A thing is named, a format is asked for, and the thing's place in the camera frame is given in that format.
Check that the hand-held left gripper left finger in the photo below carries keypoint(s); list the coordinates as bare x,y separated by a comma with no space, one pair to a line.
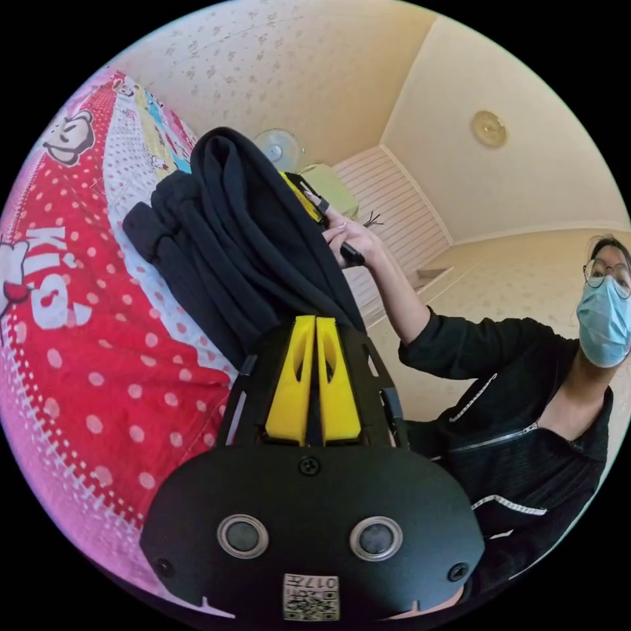
288,389

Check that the person's body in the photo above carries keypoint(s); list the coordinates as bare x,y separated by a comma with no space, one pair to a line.
517,394

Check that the round ceiling lamp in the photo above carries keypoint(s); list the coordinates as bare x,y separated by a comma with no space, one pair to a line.
489,129

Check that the white standing fan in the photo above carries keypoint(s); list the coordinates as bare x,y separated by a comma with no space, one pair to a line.
281,148

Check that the person's right hand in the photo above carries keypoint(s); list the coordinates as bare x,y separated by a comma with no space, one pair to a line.
357,241

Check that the black pants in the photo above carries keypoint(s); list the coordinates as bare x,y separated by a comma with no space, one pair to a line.
236,236

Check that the bed with red dotted sheet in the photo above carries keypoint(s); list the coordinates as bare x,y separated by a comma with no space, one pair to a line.
98,345

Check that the person's right forearm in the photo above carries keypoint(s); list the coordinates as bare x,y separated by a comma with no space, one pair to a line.
394,291

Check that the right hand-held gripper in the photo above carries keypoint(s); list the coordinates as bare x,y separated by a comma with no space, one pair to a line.
353,255

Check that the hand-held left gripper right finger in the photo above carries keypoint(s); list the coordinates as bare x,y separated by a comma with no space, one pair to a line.
340,394

